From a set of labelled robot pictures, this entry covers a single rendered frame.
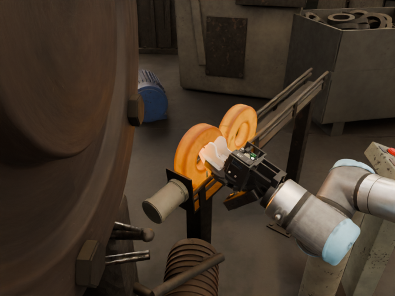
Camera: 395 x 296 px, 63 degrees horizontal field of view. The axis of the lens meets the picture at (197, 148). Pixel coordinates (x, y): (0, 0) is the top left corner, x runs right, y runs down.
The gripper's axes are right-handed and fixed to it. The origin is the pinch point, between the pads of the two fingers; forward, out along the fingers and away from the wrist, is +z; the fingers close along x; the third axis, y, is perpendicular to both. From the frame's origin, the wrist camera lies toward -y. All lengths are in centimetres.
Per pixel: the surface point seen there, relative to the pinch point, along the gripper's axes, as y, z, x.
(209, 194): -10.0, -6.4, 0.7
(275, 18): -27, 77, -195
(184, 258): -18.3, -11.6, 13.6
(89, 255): 34, -21, 46
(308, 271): -46, -38, -30
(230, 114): 4.6, 1.1, -11.6
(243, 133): -3.2, -1.3, -18.2
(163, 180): -91, 47, -53
